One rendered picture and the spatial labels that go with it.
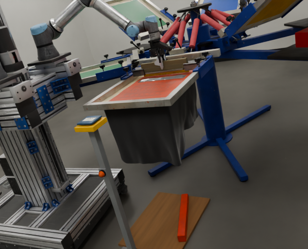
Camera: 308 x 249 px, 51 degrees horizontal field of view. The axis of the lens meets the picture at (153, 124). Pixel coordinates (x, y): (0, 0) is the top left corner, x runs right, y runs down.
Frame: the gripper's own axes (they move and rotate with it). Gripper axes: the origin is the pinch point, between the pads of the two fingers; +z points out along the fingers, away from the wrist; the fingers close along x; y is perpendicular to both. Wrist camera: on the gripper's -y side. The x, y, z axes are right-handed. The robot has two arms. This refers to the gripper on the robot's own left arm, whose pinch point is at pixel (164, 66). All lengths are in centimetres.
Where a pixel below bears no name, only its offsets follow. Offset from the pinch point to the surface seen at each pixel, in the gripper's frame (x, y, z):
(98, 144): 80, 10, 19
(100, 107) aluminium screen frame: 61, 17, 5
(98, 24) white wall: -411, 340, -15
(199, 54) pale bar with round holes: -20.6, -20.0, -1.1
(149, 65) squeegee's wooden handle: 1.5, 11.0, -2.2
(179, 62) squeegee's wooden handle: 1.5, -12.5, -1.6
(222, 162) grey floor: -38, -18, 102
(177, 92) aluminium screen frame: 50, -29, 3
